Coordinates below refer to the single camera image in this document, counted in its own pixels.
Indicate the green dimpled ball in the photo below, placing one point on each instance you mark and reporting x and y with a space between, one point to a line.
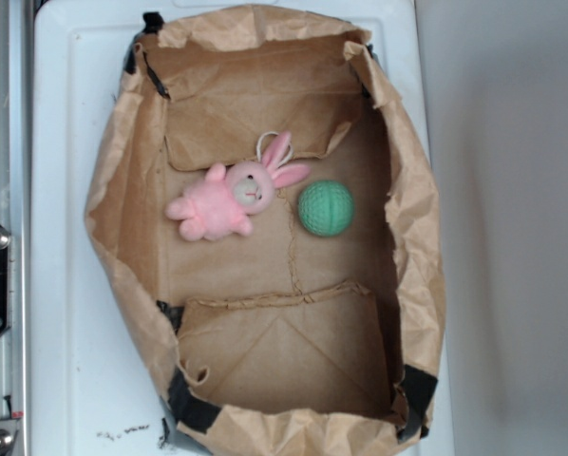
326 208

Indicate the pink plush bunny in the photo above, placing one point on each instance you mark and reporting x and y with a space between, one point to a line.
224 200

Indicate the brown paper bag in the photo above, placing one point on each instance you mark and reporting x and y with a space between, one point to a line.
282 342

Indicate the white plastic bin lid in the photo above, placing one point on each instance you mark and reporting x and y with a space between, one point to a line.
89 392

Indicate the aluminium frame rail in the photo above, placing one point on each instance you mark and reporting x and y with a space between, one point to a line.
16 52

